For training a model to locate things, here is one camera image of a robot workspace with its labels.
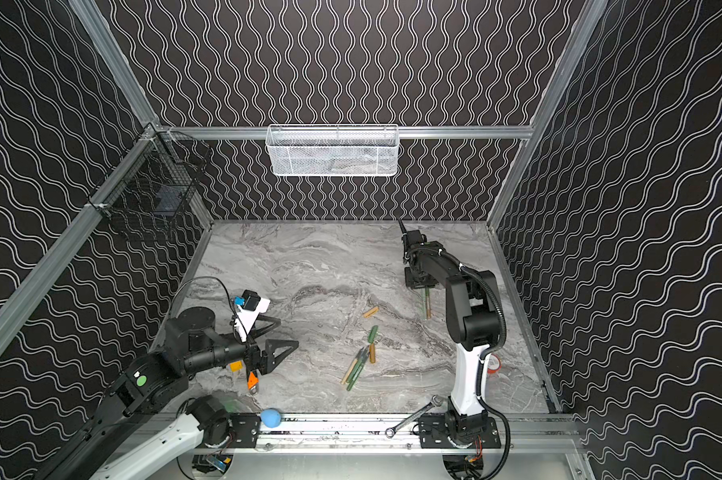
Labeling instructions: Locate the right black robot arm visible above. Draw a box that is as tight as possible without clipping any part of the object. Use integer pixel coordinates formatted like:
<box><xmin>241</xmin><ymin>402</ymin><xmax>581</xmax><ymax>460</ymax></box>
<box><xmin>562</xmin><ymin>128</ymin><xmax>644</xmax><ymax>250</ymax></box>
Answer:
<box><xmin>402</xmin><ymin>231</ymin><xmax>507</xmax><ymax>418</ymax></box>

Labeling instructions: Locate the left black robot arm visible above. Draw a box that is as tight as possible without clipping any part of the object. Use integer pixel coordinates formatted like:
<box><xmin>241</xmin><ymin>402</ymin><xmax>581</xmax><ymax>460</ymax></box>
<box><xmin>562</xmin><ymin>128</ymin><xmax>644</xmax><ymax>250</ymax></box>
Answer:
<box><xmin>34</xmin><ymin>306</ymin><xmax>299</xmax><ymax>479</ymax></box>

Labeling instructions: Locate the tan pen cap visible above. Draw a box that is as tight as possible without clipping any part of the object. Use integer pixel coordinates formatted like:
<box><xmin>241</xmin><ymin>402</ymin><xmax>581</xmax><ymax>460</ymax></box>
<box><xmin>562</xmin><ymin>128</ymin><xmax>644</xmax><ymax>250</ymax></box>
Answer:
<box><xmin>363</xmin><ymin>306</ymin><xmax>379</xmax><ymax>318</ymax></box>

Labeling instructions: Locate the green pen cap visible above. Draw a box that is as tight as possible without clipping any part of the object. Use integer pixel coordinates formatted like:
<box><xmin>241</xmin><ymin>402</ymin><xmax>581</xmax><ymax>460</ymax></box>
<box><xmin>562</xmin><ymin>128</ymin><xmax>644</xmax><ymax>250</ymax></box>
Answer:
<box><xmin>368</xmin><ymin>325</ymin><xmax>379</xmax><ymax>344</ymax></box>

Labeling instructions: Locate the tan pen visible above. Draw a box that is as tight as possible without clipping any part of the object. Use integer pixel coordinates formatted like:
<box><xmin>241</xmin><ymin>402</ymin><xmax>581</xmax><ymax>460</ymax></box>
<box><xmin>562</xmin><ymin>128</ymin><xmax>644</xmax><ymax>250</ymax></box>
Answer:
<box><xmin>340</xmin><ymin>347</ymin><xmax>365</xmax><ymax>385</ymax></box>

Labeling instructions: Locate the orange utility knife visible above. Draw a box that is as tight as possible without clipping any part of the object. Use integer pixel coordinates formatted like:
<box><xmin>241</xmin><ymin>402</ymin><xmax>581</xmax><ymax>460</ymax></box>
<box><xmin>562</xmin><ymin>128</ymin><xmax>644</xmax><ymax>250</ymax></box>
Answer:
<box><xmin>247</xmin><ymin>371</ymin><xmax>259</xmax><ymax>395</ymax></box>

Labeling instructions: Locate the blue ball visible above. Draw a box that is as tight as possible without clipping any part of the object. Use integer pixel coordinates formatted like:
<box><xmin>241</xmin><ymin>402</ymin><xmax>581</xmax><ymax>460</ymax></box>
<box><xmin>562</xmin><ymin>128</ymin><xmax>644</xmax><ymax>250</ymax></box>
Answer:
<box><xmin>260</xmin><ymin>408</ymin><xmax>283</xmax><ymax>429</ymax></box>

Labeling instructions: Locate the red tape roll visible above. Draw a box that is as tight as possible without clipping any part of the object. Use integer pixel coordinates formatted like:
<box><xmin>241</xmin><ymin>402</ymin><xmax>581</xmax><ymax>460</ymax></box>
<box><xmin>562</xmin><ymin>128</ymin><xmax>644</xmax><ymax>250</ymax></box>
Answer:
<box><xmin>485</xmin><ymin>353</ymin><xmax>501</xmax><ymax>374</ymax></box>

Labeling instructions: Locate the silver wrench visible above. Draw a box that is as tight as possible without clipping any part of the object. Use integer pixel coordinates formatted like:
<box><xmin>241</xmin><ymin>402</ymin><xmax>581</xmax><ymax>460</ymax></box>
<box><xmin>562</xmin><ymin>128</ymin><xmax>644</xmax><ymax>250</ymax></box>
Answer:
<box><xmin>385</xmin><ymin>395</ymin><xmax>444</xmax><ymax>439</ymax></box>

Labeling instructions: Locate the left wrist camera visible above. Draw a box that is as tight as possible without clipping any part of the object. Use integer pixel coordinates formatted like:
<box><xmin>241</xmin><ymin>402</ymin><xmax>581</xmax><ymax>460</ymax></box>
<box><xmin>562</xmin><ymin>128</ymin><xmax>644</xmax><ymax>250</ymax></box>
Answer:
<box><xmin>232</xmin><ymin>290</ymin><xmax>271</xmax><ymax>342</ymax></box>

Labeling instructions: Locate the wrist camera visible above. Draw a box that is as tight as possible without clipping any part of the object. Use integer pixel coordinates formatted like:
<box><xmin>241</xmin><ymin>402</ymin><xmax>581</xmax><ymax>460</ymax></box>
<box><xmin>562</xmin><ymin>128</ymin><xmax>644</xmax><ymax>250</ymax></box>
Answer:
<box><xmin>397</xmin><ymin>219</ymin><xmax>427</xmax><ymax>255</ymax></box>
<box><xmin>232</xmin><ymin>290</ymin><xmax>271</xmax><ymax>342</ymax></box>

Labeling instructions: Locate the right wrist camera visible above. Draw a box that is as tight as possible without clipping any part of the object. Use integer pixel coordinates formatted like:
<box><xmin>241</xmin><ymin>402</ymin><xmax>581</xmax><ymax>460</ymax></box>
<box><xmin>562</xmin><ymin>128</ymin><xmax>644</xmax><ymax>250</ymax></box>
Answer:
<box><xmin>397</xmin><ymin>219</ymin><xmax>427</xmax><ymax>255</ymax></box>

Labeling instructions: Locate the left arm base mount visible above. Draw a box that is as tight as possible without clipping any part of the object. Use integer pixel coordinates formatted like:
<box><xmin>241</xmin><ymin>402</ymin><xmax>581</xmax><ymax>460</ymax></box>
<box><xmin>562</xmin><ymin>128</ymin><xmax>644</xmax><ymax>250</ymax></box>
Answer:
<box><xmin>201</xmin><ymin>413</ymin><xmax>261</xmax><ymax>450</ymax></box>

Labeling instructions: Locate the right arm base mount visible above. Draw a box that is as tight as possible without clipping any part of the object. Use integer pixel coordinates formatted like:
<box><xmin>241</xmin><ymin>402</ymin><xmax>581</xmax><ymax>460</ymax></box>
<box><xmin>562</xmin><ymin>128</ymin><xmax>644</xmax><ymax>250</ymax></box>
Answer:
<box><xmin>414</xmin><ymin>411</ymin><xmax>501</xmax><ymax>449</ymax></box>

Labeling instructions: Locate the black wire basket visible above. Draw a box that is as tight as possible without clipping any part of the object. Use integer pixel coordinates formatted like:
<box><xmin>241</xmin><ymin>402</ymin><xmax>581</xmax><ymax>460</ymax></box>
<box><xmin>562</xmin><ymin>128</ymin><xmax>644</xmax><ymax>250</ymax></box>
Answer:
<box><xmin>92</xmin><ymin>125</ymin><xmax>212</xmax><ymax>244</ymax></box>

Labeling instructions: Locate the white wire mesh basket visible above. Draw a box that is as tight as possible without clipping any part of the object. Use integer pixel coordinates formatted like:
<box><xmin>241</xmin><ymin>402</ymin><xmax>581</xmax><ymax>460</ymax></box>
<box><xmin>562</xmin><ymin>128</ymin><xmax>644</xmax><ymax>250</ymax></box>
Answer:
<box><xmin>265</xmin><ymin>124</ymin><xmax>400</xmax><ymax>177</ymax></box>

